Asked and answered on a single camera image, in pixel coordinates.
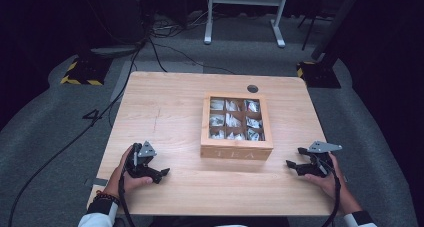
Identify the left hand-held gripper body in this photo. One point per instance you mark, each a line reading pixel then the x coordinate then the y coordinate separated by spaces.
pixel 141 165

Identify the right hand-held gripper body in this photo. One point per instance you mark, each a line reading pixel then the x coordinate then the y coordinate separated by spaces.
pixel 321 160

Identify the wooden glass-window box lid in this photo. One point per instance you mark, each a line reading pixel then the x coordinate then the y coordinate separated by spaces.
pixel 205 120

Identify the person's right hand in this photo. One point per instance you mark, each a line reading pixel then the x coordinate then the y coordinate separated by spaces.
pixel 331 185

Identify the person's left hand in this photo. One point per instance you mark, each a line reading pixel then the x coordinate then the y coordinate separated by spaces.
pixel 121 183

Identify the grey tape strip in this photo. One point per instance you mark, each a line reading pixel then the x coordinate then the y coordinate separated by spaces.
pixel 98 182

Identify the group of white tea bags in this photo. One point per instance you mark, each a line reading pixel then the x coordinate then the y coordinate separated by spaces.
pixel 231 120

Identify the round grey table grommet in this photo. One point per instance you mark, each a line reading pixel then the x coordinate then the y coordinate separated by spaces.
pixel 252 88

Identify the black tripod legs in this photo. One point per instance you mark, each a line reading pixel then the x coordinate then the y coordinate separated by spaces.
pixel 311 30

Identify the black slanted stand column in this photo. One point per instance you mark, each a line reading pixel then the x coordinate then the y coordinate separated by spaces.
pixel 336 23

